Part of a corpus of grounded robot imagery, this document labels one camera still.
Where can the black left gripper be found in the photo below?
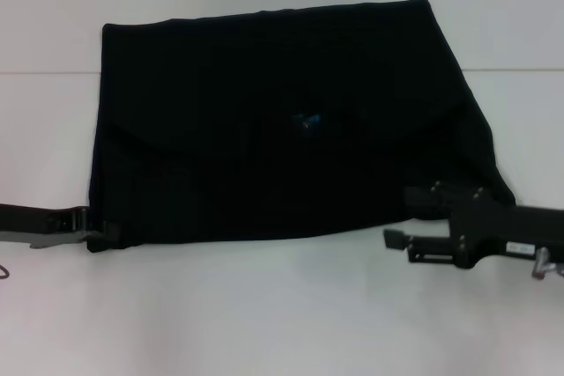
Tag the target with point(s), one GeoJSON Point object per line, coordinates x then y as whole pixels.
{"type": "Point", "coordinates": [35, 224]}

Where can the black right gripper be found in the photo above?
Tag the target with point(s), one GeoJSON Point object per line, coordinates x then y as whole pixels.
{"type": "Point", "coordinates": [502, 230]}

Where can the black shirt with FREE print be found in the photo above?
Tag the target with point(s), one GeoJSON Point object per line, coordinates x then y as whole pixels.
{"type": "Point", "coordinates": [264, 151]}

